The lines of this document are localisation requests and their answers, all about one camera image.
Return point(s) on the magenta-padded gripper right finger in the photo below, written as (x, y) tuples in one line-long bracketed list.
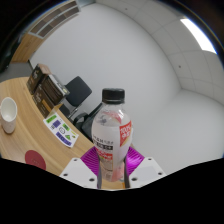
[(146, 171)]

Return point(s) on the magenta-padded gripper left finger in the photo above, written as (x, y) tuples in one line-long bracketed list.
[(78, 171)]

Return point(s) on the clear drink bottle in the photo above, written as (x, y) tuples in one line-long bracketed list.
[(111, 133)]

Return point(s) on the flat round red coaster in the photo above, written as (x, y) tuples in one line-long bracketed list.
[(35, 160)]

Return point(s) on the white sheet with coloured stickers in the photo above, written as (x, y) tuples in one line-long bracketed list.
[(61, 130)]

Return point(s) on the mesh office chair, grey jacket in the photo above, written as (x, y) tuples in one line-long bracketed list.
[(87, 123)]

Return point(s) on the black office chair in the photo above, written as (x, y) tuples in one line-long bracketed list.
[(78, 89)]

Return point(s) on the flat dark brown carton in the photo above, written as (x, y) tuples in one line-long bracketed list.
[(55, 87)]

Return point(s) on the white mug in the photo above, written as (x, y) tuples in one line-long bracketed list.
[(8, 115)]

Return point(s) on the tall dark brown carton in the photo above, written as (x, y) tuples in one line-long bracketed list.
[(35, 78)]

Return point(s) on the wooden cabinet with glass doors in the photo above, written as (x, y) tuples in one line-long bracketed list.
[(30, 45)]

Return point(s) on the ceiling light panel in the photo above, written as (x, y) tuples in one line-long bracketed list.
[(198, 35)]

